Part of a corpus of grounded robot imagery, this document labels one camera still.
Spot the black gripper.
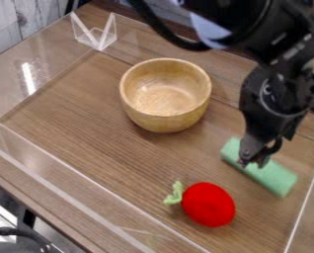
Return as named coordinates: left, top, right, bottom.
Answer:
left=239, top=67, right=307, bottom=168

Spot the green rectangular block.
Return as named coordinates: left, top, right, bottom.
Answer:
left=220, top=137, right=298, bottom=198

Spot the light wooden bowl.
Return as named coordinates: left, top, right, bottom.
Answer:
left=119, top=57, right=212, bottom=133

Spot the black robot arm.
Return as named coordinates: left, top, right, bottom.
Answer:
left=180, top=0, right=314, bottom=165

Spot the red plush tomato toy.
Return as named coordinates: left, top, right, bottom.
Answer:
left=163, top=181, right=236, bottom=227

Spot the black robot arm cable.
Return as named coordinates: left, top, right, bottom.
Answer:
left=127, top=0, right=214, bottom=53

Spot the clear acrylic corner bracket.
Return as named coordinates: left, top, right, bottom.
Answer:
left=69, top=13, right=117, bottom=51

